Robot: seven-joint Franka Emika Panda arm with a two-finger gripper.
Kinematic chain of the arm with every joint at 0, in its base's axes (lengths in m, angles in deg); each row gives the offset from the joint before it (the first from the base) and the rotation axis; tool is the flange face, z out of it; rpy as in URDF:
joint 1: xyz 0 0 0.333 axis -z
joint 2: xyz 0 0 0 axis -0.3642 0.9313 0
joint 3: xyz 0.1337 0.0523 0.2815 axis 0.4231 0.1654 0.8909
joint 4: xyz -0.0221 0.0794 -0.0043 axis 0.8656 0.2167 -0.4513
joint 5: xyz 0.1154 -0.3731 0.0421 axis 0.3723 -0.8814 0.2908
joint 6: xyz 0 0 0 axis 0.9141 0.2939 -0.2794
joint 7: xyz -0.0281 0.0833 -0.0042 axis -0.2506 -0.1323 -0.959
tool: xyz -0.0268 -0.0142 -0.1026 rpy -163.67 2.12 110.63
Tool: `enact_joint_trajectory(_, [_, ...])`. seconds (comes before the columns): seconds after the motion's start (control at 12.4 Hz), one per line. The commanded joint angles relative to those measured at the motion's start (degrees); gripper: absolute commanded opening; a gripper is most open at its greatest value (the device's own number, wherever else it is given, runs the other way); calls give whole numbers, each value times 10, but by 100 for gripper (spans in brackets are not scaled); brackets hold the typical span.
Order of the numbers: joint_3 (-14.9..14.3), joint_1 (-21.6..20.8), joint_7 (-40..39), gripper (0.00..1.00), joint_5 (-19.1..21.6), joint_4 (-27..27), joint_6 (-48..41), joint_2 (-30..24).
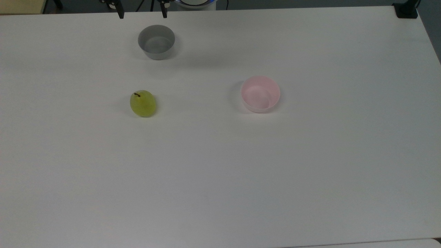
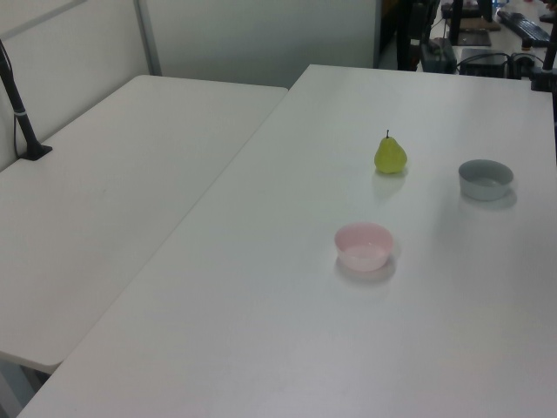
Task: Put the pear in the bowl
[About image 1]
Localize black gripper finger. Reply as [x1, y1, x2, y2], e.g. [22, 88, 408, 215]
[99, 0, 125, 19]
[158, 0, 171, 19]

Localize green pear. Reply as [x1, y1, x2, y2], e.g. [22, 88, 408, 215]
[130, 90, 157, 118]

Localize gray bowl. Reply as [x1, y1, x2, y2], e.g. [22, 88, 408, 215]
[138, 24, 175, 61]

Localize pink bowl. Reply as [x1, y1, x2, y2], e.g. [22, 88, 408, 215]
[240, 75, 281, 114]

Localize black tripod legs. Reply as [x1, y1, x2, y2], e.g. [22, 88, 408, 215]
[135, 0, 155, 12]

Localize tan wooden desk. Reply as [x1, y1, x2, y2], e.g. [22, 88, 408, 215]
[0, 0, 47, 15]

